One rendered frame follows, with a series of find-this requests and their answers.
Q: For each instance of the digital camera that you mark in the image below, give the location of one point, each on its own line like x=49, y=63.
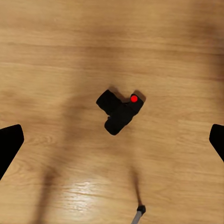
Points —
x=120, y=113

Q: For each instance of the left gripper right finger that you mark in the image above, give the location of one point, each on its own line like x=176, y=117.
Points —
x=217, y=139

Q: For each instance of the camera tripod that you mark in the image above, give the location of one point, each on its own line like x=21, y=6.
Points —
x=140, y=211

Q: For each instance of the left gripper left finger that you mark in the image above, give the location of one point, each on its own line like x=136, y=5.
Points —
x=11, y=140

